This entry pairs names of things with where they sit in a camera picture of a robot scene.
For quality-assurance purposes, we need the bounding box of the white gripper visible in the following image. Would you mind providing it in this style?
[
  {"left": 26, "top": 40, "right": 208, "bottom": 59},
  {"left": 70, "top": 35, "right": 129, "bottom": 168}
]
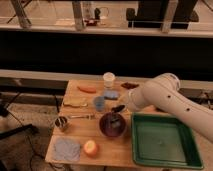
[{"left": 111, "top": 91, "right": 139, "bottom": 113}]

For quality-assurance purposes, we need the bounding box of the dark dish brush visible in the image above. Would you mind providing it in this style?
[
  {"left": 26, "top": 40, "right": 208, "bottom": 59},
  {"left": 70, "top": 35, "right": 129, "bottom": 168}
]
[{"left": 109, "top": 113, "right": 121, "bottom": 129}]

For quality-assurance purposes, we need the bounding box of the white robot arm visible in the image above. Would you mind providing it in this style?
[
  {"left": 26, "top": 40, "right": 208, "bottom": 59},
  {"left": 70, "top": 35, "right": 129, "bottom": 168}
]
[{"left": 119, "top": 73, "right": 213, "bottom": 143}]

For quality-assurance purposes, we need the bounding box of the purple bowl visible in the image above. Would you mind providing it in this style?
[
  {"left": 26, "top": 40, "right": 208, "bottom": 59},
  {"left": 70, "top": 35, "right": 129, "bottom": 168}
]
[{"left": 99, "top": 112, "right": 126, "bottom": 137}]

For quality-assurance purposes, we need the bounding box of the blue sponge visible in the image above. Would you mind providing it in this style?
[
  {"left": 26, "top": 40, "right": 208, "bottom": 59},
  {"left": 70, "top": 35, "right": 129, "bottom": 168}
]
[{"left": 103, "top": 90, "right": 119, "bottom": 100}]

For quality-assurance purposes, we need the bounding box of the blue plastic cup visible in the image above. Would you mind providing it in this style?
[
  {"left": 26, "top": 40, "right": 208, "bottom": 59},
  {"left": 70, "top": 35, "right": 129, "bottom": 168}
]
[{"left": 93, "top": 96, "right": 105, "bottom": 112}]

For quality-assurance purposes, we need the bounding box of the dark brown food item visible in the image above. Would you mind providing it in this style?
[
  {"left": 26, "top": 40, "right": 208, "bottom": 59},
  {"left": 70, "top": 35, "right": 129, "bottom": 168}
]
[{"left": 121, "top": 82, "right": 139, "bottom": 90}]

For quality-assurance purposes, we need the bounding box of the metal fork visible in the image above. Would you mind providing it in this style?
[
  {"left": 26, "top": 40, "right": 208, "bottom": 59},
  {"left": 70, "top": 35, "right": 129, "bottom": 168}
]
[{"left": 68, "top": 114, "right": 95, "bottom": 119}]

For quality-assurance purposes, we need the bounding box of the clear plastic cup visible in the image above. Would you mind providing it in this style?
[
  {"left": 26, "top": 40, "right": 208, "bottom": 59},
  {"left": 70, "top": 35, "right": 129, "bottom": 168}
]
[{"left": 103, "top": 72, "right": 115, "bottom": 88}]

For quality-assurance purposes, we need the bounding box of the orange carrot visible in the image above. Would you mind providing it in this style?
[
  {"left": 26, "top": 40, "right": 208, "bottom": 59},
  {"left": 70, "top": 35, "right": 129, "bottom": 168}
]
[{"left": 77, "top": 86, "right": 96, "bottom": 94}]

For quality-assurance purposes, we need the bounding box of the orange fruit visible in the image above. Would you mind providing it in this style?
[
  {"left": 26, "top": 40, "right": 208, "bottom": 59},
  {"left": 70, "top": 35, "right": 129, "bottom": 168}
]
[{"left": 83, "top": 140, "right": 98, "bottom": 157}]

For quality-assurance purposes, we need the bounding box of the green plastic tray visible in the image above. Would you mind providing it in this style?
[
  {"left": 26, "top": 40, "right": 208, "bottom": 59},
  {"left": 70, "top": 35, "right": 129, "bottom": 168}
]
[{"left": 131, "top": 113, "right": 203, "bottom": 170}]

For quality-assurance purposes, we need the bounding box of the small metal can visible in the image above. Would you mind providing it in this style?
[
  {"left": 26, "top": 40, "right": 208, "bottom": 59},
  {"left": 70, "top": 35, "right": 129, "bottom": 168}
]
[{"left": 55, "top": 116, "right": 68, "bottom": 132}]

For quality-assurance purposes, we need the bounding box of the blue cloth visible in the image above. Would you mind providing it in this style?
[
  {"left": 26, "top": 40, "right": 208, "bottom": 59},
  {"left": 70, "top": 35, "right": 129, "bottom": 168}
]
[{"left": 52, "top": 138, "right": 81, "bottom": 162}]

